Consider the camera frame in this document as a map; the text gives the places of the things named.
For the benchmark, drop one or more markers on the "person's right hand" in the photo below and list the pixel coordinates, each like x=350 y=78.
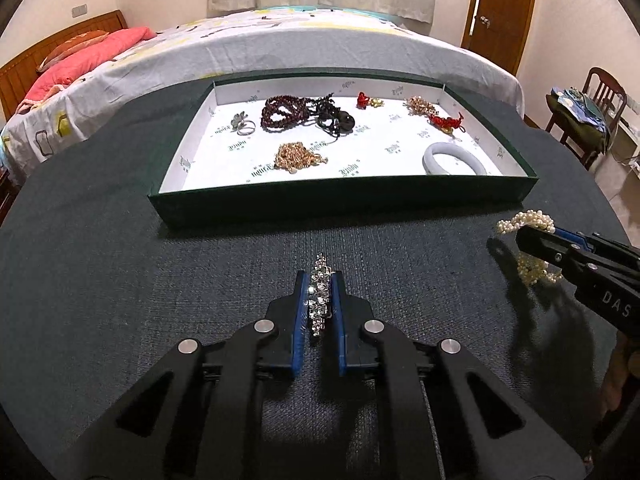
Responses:
x=620 y=380

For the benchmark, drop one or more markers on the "wooden headboard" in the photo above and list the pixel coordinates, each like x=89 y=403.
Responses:
x=25 y=70

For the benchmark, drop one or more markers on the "white wall switch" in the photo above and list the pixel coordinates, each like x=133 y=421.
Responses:
x=79 y=10

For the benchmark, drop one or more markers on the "green box with white lining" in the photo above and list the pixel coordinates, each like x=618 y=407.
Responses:
x=350 y=195

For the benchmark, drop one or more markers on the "wooden chair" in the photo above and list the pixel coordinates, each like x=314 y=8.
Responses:
x=602 y=80

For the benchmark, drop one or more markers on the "gold bead cluster brooch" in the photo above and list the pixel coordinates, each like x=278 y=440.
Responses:
x=421 y=106

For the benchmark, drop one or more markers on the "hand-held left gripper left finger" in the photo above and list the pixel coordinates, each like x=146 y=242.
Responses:
x=300 y=320

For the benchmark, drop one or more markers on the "orange pillow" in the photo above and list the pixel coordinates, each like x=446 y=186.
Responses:
x=70 y=50

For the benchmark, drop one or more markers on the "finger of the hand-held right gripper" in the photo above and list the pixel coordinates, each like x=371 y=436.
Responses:
x=567 y=236
x=540 y=242

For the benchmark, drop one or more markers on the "brown wooden door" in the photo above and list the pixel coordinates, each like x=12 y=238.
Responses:
x=505 y=5

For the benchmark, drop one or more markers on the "red and gold charm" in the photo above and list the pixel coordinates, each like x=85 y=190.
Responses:
x=365 y=101

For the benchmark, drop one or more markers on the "pile of clothes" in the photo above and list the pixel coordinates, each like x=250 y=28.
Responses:
x=580 y=120

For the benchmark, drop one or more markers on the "white jade bangle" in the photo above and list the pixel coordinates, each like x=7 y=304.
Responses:
x=450 y=160

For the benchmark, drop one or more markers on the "bed with patterned sheet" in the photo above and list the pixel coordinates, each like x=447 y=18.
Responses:
x=300 y=45

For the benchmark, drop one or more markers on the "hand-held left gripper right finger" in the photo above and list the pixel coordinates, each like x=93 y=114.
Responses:
x=336 y=320

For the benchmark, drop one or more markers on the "pink blanket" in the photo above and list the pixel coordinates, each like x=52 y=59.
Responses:
x=75 y=65

